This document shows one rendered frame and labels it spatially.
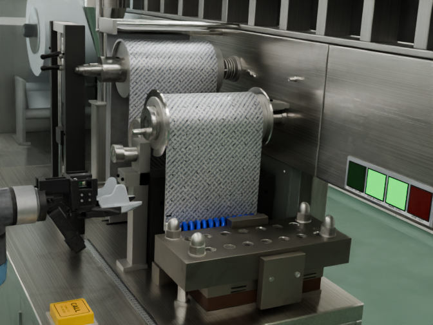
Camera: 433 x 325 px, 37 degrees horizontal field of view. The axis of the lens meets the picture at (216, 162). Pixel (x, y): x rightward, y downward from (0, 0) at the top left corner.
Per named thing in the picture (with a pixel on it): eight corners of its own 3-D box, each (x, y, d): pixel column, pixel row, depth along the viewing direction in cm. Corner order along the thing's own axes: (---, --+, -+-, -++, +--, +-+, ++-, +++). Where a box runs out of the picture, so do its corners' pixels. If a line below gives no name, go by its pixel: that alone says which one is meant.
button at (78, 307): (49, 314, 128) (49, 303, 128) (84, 308, 132) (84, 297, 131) (58, 331, 122) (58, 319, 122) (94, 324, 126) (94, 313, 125)
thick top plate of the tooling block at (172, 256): (154, 260, 139) (154, 234, 138) (307, 237, 157) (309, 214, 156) (184, 292, 125) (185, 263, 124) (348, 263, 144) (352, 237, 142)
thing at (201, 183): (163, 229, 143) (166, 149, 138) (254, 218, 154) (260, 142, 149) (164, 231, 143) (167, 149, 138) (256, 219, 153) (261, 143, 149)
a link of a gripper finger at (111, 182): (135, 176, 138) (95, 181, 133) (134, 202, 140) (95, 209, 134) (128, 173, 141) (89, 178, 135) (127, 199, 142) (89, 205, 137)
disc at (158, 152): (142, 147, 150) (143, 84, 147) (144, 147, 151) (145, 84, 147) (166, 164, 138) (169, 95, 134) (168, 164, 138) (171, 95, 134)
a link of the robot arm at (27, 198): (18, 230, 123) (9, 217, 130) (42, 227, 125) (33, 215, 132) (17, 192, 122) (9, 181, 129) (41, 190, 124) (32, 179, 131)
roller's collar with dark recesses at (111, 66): (95, 80, 163) (95, 55, 161) (118, 80, 165) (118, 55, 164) (103, 84, 157) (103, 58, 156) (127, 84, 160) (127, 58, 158)
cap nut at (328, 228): (316, 232, 144) (317, 213, 143) (328, 230, 146) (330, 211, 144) (325, 238, 141) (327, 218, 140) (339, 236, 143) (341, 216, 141)
